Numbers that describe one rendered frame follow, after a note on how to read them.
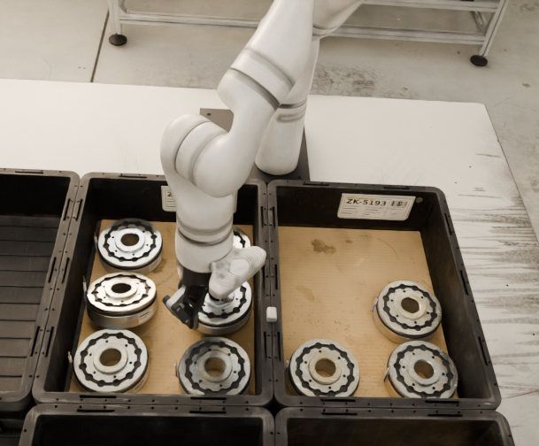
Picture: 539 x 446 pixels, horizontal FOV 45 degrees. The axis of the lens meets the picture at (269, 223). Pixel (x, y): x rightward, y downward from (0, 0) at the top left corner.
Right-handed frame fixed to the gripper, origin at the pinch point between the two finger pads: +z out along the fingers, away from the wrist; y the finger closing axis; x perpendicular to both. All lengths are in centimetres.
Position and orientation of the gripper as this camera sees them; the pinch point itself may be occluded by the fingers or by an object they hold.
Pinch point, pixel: (203, 309)
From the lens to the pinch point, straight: 96.7
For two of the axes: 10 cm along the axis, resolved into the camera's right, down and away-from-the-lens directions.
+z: -0.8, 6.6, 7.5
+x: 7.4, 5.4, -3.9
